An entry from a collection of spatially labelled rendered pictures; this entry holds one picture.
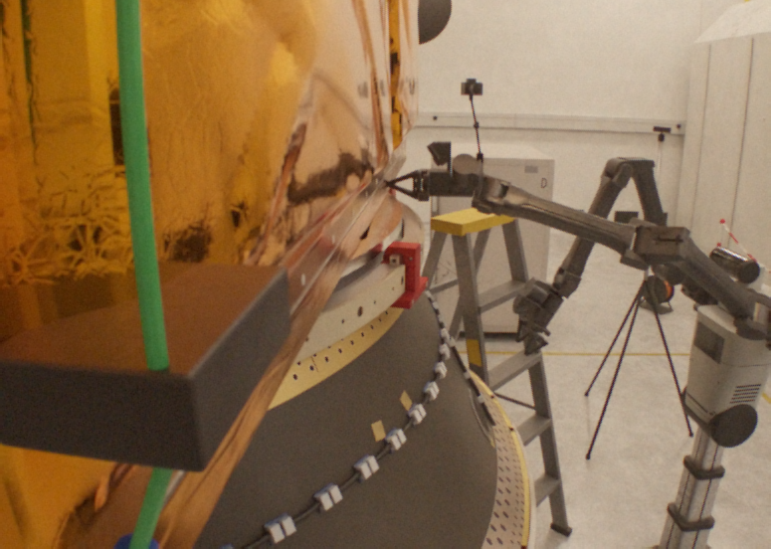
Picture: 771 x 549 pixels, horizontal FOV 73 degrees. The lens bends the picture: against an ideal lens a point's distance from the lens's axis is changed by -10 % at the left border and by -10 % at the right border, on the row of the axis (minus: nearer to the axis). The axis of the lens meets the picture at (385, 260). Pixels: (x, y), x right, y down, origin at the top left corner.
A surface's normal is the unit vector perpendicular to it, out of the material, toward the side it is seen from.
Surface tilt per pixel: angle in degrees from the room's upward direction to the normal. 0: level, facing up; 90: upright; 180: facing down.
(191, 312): 0
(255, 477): 62
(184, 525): 90
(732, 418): 90
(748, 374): 90
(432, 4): 90
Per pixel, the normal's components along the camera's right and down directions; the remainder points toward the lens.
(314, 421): 0.71, -0.29
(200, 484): 0.99, 0.03
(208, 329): 0.00, -0.96
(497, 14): -0.07, 0.29
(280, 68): 0.95, -0.04
